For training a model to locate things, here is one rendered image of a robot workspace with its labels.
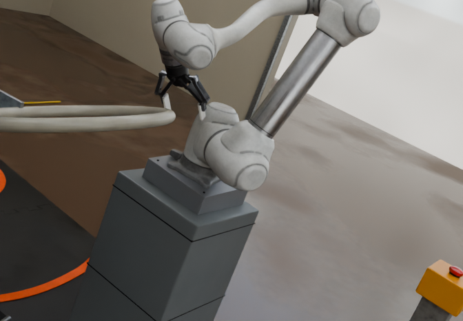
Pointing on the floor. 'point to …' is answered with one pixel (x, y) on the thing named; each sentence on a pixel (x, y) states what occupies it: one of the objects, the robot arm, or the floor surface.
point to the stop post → (439, 294)
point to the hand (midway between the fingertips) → (184, 112)
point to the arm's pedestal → (160, 257)
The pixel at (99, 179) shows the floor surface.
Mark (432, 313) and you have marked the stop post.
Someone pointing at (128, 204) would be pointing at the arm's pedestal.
